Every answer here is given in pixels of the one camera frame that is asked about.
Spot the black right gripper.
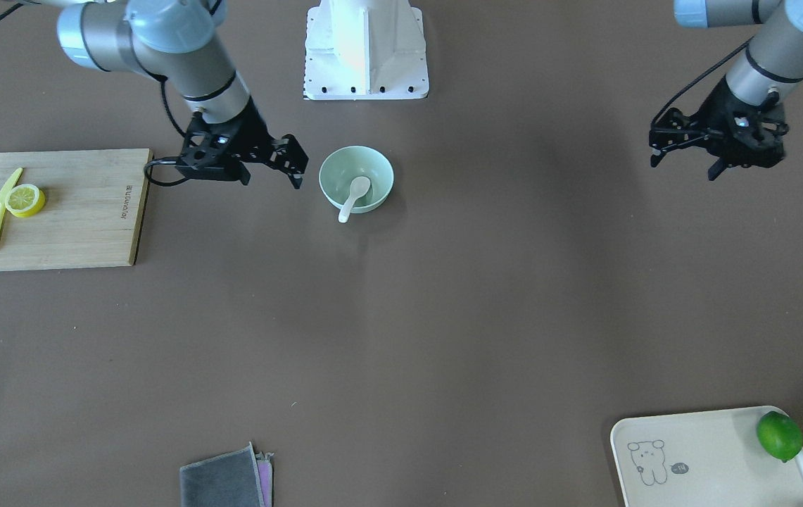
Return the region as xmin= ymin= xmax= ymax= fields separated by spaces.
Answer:
xmin=229 ymin=97 xmax=309 ymax=189

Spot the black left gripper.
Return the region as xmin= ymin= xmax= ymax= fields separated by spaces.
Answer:
xmin=697 ymin=77 xmax=788 ymax=182

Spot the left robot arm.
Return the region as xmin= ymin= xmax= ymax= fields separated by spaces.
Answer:
xmin=674 ymin=1 xmax=803 ymax=180

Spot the white ceramic spoon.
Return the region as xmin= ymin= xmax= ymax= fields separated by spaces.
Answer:
xmin=338 ymin=176 xmax=370 ymax=223

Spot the light green ceramic bowl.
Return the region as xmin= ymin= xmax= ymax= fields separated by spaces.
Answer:
xmin=319 ymin=146 xmax=396 ymax=214

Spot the beige rabbit tray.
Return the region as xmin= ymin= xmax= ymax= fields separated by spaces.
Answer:
xmin=610 ymin=406 xmax=803 ymax=506

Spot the folded grey cloth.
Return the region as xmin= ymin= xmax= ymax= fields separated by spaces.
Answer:
xmin=179 ymin=442 xmax=274 ymax=506

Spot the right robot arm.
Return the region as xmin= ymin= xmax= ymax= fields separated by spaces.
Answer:
xmin=56 ymin=1 xmax=308 ymax=189

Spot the black camera cable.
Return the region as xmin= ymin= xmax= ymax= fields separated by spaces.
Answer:
xmin=143 ymin=74 xmax=194 ymax=188
xmin=651 ymin=39 xmax=754 ymax=127

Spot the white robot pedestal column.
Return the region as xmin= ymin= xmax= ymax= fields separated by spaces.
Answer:
xmin=305 ymin=1 xmax=426 ymax=85

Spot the halved lemon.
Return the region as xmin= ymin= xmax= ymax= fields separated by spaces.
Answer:
xmin=4 ymin=184 xmax=46 ymax=218

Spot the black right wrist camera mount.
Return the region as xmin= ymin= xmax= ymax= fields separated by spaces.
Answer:
xmin=175 ymin=111 xmax=251 ymax=185

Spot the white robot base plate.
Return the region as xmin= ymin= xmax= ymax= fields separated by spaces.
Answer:
xmin=303 ymin=1 xmax=430 ymax=101

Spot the green lime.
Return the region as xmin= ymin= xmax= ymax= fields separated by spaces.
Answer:
xmin=756 ymin=411 xmax=803 ymax=463

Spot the bamboo cutting board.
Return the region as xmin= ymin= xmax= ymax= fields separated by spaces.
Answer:
xmin=0 ymin=148 xmax=151 ymax=272

